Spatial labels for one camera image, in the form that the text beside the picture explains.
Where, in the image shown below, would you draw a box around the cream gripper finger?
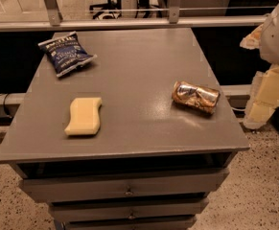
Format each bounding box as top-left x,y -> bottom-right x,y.
243,64 -> 279,129
240,25 -> 263,50

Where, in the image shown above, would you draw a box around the grey drawer cabinet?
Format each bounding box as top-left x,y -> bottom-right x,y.
0,27 -> 251,230

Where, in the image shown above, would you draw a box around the black office chair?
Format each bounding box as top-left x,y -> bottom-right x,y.
89,0 -> 122,20

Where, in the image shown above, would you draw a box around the middle grey drawer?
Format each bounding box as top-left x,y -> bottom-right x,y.
49,196 -> 208,222

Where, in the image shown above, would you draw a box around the grey drawer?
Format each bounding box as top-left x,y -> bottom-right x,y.
65,216 -> 196,230
49,196 -> 208,222
20,169 -> 229,202

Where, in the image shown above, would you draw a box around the bottom grey drawer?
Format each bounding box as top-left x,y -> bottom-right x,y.
65,216 -> 196,230

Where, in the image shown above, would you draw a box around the top grey drawer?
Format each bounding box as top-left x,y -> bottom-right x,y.
20,169 -> 229,202

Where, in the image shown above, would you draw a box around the yellow sponge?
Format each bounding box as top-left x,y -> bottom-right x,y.
64,98 -> 102,136

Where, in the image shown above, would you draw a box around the blue chip bag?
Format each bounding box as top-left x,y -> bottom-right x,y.
38,32 -> 97,78

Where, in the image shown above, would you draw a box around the metal railing frame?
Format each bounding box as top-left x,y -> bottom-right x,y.
0,0 -> 279,32

